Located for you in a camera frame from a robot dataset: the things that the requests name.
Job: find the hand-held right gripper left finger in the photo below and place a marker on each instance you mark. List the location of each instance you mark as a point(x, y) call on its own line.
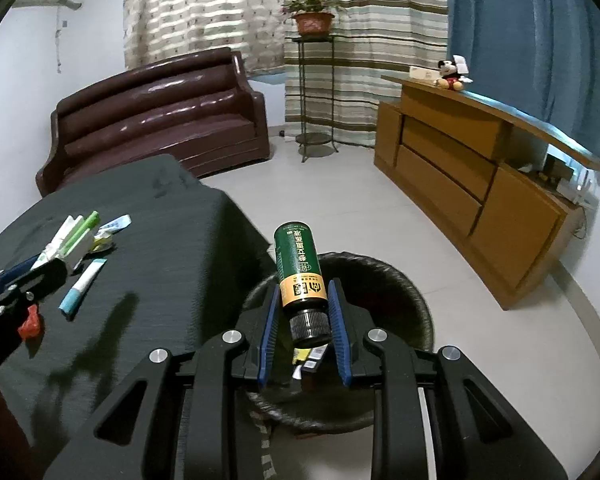
point(267, 340)

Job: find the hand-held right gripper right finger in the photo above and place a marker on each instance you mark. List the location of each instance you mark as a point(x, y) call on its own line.
point(341, 340)

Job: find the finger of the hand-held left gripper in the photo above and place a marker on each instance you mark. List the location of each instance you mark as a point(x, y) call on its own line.
point(45, 277)
point(17, 267)

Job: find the black cardboard box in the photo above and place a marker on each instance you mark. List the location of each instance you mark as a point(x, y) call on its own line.
point(312, 357)

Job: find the red plastic bag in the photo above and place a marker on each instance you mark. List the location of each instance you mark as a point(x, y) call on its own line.
point(32, 325)

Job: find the white green paper pack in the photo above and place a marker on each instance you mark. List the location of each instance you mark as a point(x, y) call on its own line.
point(72, 237)

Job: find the green yellow wrapper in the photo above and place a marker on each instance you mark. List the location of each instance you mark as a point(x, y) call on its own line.
point(102, 242)

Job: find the black-lined trash bin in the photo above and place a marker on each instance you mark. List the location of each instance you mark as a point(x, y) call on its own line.
point(405, 300)

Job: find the green bottle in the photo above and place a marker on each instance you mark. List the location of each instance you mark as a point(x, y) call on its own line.
point(297, 270)

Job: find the white blue packet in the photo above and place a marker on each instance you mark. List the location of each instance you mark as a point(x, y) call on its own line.
point(116, 223)

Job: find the teal white tube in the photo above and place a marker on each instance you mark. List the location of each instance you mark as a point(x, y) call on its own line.
point(82, 287)

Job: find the dark tablecloth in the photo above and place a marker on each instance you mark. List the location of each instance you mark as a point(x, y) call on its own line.
point(170, 260)

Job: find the brown leather sofa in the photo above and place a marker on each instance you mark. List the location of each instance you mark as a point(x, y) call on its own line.
point(155, 115)

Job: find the wooden cabinet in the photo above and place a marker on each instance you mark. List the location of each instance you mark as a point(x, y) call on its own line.
point(440, 170)

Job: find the black metal plant stand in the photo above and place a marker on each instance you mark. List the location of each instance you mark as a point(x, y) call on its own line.
point(315, 141)

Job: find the small dark box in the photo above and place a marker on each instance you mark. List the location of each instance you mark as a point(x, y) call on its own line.
point(554, 167)

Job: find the tissue box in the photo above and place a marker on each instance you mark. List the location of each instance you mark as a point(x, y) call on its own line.
point(422, 74)

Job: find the white router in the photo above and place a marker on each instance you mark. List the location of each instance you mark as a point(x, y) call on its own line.
point(577, 187)

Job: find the mouse plush toy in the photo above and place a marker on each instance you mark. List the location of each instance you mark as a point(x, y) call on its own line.
point(450, 79)

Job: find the white card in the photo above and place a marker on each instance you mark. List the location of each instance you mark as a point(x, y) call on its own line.
point(460, 62)

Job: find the beige patterned curtain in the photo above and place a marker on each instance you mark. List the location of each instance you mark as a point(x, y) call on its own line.
point(205, 15)

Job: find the striped curtain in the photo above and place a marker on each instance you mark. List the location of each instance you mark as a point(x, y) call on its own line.
point(380, 35)

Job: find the potted plant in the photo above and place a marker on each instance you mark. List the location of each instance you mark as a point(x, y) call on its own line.
point(312, 22)

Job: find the blue curtain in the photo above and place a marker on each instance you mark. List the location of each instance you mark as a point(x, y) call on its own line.
point(520, 35)

